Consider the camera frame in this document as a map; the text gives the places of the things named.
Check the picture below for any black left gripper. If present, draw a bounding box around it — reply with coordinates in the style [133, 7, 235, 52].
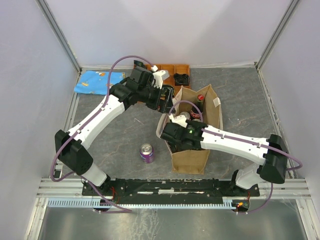
[138, 82, 176, 114]

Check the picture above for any purple soda can front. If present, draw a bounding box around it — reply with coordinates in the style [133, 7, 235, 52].
[139, 143, 154, 164]

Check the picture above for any tan canvas tote bag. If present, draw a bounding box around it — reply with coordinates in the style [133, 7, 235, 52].
[169, 84, 223, 175]

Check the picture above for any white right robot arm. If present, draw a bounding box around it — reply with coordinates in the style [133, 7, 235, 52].
[160, 120, 288, 196]

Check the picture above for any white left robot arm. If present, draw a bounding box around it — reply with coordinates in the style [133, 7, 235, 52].
[54, 66, 174, 195]

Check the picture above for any black rolled belt right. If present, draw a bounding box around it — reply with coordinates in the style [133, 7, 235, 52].
[173, 73, 190, 86]

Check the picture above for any orange compartment tray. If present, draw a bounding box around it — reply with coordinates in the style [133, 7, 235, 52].
[155, 63, 191, 96]

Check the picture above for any dark patterned tie corner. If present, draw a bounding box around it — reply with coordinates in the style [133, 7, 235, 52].
[133, 60, 148, 69]

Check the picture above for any blue patterned cloth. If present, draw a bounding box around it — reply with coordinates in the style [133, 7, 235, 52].
[74, 70, 126, 97]

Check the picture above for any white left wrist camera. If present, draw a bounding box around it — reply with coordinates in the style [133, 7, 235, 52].
[150, 65, 170, 89]

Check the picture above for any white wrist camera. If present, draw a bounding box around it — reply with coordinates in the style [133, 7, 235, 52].
[168, 114, 188, 128]
[150, 65, 170, 89]

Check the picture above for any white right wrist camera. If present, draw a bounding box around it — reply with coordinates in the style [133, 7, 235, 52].
[168, 114, 188, 128]

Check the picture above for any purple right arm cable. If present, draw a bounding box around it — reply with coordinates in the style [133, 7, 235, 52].
[167, 100, 303, 215]

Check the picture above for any light blue cable duct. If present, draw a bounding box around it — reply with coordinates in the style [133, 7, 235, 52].
[46, 196, 248, 209]

